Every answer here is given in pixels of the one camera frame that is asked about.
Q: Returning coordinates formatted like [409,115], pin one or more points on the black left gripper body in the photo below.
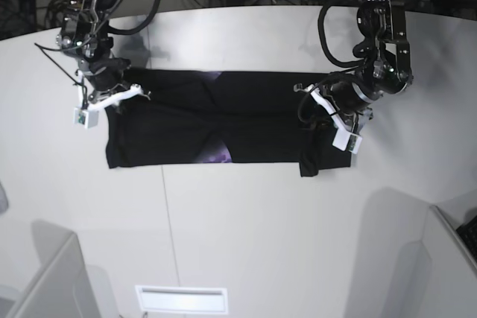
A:
[339,90]

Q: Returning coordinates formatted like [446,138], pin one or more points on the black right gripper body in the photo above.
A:
[105,75]

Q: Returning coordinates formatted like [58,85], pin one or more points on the black T-shirt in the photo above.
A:
[242,117]

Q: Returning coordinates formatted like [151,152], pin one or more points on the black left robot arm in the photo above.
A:
[382,62]

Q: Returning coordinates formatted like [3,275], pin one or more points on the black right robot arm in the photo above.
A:
[85,38]

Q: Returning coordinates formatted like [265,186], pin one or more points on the black keyboard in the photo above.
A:
[468,234]

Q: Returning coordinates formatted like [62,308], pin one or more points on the white right table divider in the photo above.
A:
[451,288]

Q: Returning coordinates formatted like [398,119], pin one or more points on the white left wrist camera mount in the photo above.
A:
[346,138]

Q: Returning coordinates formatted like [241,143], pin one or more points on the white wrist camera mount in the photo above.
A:
[346,138]
[86,113]

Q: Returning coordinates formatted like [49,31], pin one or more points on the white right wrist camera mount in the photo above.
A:
[86,113]

